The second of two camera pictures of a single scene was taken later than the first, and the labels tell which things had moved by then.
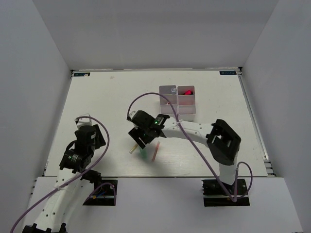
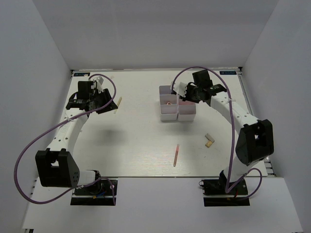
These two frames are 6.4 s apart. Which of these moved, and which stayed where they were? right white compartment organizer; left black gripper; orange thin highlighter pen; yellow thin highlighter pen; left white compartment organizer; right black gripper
Moved: yellow thin highlighter pen; left black gripper; right black gripper; orange thin highlighter pen
Stayed: right white compartment organizer; left white compartment organizer
